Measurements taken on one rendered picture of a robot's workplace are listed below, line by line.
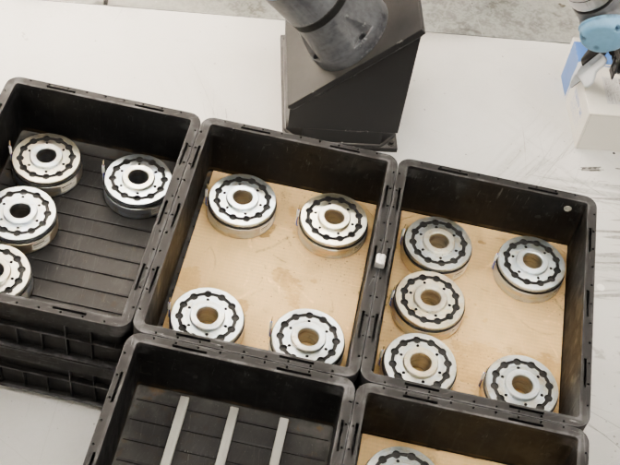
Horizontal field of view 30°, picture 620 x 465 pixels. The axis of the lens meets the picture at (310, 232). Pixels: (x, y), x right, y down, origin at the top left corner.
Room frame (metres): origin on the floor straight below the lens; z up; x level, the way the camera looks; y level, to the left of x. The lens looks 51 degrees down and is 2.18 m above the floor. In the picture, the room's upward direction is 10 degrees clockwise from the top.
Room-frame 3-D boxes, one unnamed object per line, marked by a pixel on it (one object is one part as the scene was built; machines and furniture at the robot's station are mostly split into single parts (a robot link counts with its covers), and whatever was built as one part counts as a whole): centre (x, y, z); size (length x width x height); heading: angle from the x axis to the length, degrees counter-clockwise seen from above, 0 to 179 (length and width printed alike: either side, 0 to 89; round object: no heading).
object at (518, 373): (0.88, -0.32, 0.86); 0.05 x 0.05 x 0.01
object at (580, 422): (0.99, -0.25, 0.92); 0.40 x 0.30 x 0.02; 177
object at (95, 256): (1.02, 0.35, 0.87); 0.40 x 0.30 x 0.11; 177
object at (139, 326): (1.01, 0.05, 0.92); 0.40 x 0.30 x 0.02; 177
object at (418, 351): (0.88, -0.18, 0.86); 0.05 x 0.05 x 0.01
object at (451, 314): (1.00, -0.19, 0.86); 0.10 x 0.10 x 0.01
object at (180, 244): (1.01, 0.05, 0.87); 0.40 x 0.30 x 0.11; 177
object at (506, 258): (1.09, -0.33, 0.86); 0.10 x 0.10 x 0.01
